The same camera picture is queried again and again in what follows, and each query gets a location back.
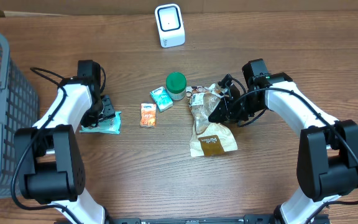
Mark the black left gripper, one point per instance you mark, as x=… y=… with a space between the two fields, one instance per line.
x=110 y=113

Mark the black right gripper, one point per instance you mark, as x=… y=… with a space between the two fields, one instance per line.
x=225 y=107

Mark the teal wet wipes pack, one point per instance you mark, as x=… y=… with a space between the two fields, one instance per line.
x=109 y=126

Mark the beige snack pouch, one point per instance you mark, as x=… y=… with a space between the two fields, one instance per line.
x=208 y=138

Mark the orange tissue packet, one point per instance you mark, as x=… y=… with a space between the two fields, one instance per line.
x=148 y=115

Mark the teal tissue packet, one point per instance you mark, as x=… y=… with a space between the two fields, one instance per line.
x=161 y=99

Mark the green lid plastic jar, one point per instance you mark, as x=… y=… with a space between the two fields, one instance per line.
x=176 y=85

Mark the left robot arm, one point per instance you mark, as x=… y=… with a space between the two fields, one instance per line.
x=49 y=167

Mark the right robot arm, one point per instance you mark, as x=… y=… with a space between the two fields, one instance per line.
x=327 y=165

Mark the white barcode scanner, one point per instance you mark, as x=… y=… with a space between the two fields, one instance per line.
x=170 y=25

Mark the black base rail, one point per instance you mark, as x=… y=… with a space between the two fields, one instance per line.
x=197 y=221

